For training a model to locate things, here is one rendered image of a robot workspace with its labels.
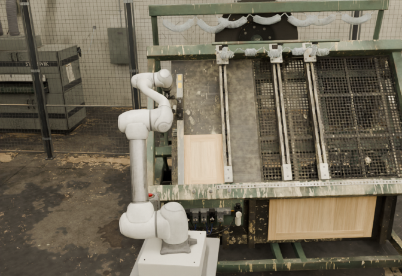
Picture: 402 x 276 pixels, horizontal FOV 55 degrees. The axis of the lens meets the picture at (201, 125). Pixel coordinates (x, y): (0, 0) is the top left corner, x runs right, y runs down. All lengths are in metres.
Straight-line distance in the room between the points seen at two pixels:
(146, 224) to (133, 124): 0.58
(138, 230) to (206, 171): 0.95
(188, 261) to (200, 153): 1.05
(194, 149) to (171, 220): 0.97
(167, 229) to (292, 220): 1.48
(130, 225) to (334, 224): 1.93
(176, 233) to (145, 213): 0.22
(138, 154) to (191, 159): 0.87
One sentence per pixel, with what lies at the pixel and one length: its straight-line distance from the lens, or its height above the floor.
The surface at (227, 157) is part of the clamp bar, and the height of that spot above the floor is 1.07.
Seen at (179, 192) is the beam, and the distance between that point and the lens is 3.03.
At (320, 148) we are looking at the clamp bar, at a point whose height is 1.11.
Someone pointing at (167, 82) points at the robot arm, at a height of 1.70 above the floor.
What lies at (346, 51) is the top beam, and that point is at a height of 1.79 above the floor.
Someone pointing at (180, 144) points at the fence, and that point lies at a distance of 3.12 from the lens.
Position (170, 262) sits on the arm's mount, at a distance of 2.35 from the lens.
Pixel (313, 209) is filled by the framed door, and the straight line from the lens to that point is 3.51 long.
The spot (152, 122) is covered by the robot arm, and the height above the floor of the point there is 1.59.
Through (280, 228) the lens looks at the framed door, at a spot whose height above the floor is 0.36.
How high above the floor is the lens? 2.33
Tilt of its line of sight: 19 degrees down
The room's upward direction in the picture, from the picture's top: 1 degrees counter-clockwise
